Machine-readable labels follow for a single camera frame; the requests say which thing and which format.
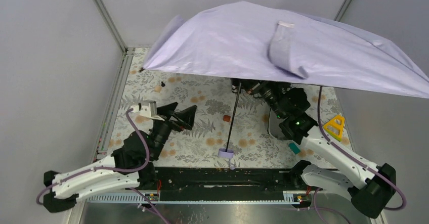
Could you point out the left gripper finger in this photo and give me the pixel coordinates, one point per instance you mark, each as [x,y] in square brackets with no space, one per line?
[167,110]
[185,118]

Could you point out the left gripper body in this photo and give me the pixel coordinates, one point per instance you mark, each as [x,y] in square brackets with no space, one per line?
[170,120]

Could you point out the black zippered case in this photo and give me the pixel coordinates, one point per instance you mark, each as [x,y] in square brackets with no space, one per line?
[273,126]

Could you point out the lilac folding umbrella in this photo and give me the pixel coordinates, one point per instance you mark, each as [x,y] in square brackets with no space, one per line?
[248,41]

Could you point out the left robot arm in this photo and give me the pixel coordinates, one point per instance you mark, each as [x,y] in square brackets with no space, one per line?
[130,166]

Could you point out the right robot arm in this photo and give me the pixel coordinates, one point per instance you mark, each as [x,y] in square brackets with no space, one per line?
[368,186]

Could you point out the beige wooden block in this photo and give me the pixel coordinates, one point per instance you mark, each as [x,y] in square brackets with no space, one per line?
[158,88]

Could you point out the red-brown wooden block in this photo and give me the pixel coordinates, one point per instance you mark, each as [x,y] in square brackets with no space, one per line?
[226,118]

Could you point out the floral table mat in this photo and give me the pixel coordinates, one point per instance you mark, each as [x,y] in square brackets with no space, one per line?
[243,142]

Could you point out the teal block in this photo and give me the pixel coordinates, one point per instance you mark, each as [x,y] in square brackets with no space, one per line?
[294,148]

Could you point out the yellow triangular toy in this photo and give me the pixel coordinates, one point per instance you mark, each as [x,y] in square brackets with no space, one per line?
[335,127]

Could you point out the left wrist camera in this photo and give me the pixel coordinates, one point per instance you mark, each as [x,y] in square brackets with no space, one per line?
[147,109]

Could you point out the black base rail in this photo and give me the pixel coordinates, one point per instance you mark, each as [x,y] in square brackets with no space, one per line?
[221,184]

